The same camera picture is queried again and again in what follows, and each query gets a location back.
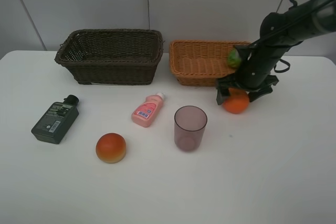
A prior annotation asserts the round orange bread bun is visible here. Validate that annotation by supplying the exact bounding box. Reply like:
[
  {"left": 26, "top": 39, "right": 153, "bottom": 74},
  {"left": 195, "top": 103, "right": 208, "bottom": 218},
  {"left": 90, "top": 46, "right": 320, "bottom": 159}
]
[{"left": 96, "top": 133, "right": 127, "bottom": 164}]

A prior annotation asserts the green lime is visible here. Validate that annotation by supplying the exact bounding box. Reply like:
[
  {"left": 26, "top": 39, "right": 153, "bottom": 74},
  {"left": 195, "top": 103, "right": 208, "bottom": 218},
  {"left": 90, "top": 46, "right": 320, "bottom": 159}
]
[{"left": 227, "top": 49, "right": 242, "bottom": 69}]

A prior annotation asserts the dark green Mentholatum bottle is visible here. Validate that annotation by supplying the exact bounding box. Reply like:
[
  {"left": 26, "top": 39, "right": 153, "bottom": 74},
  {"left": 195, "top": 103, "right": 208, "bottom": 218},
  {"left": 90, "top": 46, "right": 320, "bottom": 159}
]
[{"left": 31, "top": 94, "right": 79, "bottom": 144}]

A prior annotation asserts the dark brown wicker basket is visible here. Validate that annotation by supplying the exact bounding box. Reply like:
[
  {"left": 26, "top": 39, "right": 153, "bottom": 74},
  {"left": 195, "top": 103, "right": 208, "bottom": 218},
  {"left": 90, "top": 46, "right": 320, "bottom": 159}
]
[{"left": 55, "top": 29, "right": 163, "bottom": 86}]

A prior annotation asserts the light orange wicker basket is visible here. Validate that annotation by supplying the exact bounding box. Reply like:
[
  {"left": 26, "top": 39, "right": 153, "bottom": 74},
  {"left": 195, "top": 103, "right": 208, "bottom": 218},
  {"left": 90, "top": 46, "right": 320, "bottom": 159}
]
[{"left": 169, "top": 40, "right": 249, "bottom": 87}]

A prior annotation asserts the translucent purple plastic cup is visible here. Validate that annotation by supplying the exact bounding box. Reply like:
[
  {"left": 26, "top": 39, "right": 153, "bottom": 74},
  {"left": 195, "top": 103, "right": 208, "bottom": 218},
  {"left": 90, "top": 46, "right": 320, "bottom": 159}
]
[{"left": 174, "top": 105, "right": 208, "bottom": 152}]

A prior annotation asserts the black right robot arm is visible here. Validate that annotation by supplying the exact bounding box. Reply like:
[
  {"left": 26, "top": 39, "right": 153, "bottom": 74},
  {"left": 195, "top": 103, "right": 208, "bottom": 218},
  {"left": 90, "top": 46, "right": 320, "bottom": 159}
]
[{"left": 215, "top": 0, "right": 335, "bottom": 105}]

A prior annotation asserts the pink lotion bottle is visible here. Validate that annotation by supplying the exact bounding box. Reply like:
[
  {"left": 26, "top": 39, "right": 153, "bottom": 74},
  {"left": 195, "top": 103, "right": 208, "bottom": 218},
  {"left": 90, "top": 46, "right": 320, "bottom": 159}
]
[{"left": 131, "top": 92, "right": 165, "bottom": 127}]

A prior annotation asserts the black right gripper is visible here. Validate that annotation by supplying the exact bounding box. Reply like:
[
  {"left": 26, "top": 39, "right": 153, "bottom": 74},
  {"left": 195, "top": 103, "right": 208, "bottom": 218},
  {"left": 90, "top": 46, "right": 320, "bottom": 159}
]
[{"left": 216, "top": 45, "right": 285, "bottom": 105}]

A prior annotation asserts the orange tangerine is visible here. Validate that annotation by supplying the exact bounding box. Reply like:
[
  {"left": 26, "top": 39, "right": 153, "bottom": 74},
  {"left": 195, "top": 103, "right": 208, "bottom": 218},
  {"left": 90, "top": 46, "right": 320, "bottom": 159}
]
[{"left": 223, "top": 88, "right": 250, "bottom": 114}]

